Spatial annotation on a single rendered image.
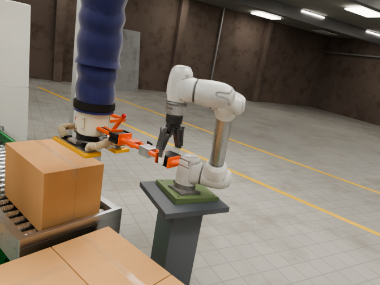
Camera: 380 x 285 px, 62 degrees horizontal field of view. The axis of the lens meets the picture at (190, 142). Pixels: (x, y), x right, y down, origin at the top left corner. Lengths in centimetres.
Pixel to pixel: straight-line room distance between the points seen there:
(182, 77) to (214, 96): 16
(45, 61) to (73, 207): 1093
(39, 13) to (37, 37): 80
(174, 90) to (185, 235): 133
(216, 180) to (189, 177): 19
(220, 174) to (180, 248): 65
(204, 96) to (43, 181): 113
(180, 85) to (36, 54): 1165
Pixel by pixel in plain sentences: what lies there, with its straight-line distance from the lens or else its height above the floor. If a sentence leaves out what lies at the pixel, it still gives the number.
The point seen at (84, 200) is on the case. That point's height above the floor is 71.
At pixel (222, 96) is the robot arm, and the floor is 159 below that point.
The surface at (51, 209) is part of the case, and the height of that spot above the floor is 71.
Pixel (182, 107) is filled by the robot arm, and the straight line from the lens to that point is 136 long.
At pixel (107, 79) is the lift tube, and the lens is 174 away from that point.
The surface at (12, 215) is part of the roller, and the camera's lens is 243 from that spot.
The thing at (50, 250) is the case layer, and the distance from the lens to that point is 205.
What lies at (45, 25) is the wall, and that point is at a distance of 1284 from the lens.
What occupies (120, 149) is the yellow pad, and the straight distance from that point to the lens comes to 183.
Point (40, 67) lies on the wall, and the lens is 1290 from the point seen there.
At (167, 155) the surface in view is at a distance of 142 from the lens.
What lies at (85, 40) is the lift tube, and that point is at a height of 171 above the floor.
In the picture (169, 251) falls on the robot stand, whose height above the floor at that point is 36.
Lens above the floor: 173
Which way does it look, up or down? 15 degrees down
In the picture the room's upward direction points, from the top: 10 degrees clockwise
